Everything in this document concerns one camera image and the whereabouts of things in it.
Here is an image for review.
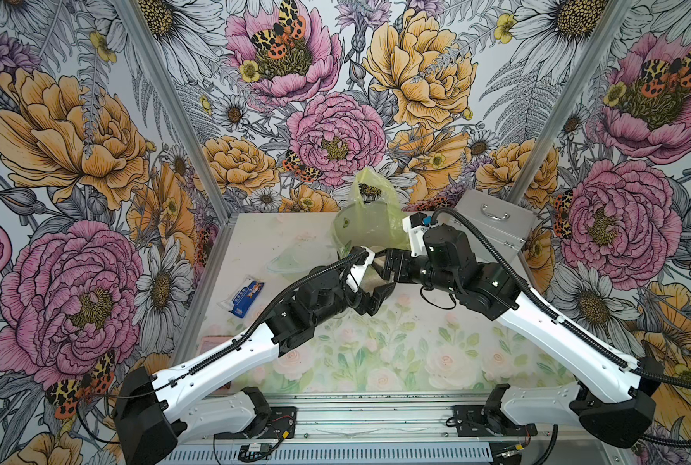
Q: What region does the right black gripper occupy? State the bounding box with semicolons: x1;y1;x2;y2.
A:
371;247;461;295

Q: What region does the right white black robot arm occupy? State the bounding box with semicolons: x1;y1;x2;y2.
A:
376;224;659;449

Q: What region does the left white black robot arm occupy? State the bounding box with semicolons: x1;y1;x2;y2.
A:
113;261;395;464

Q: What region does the floral table mat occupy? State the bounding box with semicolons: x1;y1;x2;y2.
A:
228;287;573;393

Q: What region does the yellow-green plastic bin bag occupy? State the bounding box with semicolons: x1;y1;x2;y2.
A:
330;167;410;256

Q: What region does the silver aluminium case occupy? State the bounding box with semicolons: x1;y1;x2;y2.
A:
455;190;535;274

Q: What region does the blue packaged item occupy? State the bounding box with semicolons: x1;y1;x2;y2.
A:
219;276;265;319

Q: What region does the red white cardboard box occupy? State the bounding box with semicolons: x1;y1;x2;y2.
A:
196;335;232;396

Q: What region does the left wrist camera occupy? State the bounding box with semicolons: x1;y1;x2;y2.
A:
345;247;376;294

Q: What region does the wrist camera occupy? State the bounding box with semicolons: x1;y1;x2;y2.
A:
345;247;376;294
403;212;431;258

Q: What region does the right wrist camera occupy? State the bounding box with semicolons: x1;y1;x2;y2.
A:
403;212;431;258

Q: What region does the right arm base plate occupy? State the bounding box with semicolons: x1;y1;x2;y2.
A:
445;404;537;438

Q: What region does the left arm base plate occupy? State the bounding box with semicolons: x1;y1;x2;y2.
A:
215;406;298;440

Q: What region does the aluminium front rail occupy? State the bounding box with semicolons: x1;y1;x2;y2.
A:
159;393;627;464

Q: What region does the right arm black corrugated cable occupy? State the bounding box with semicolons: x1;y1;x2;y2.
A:
431;207;691;449

